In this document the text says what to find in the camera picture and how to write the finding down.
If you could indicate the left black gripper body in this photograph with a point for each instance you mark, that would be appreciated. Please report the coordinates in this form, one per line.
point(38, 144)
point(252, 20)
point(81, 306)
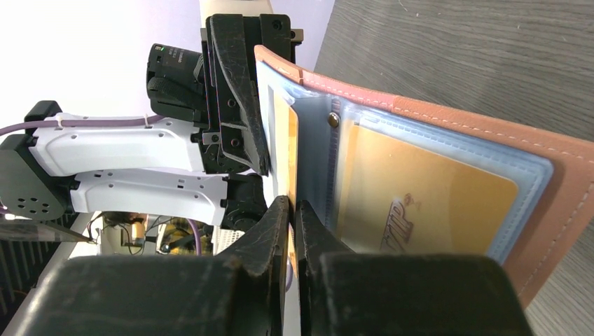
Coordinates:
point(181, 84)

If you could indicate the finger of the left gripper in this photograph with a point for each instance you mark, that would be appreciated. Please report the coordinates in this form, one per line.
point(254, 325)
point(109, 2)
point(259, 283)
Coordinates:
point(242, 134)

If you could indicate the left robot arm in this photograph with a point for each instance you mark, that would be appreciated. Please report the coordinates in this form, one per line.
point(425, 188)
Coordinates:
point(54, 164)

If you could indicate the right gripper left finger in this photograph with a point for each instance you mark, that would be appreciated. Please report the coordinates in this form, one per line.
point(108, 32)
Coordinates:
point(239, 291)

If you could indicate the gold striped card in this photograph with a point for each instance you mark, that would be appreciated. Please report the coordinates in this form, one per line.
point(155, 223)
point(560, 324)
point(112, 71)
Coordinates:
point(286, 147)

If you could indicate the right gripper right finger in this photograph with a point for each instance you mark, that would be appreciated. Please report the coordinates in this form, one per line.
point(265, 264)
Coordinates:
point(346, 293)

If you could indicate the tan leather card holder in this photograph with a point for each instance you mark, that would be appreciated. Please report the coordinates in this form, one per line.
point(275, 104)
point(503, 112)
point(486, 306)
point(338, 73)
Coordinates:
point(553, 172)

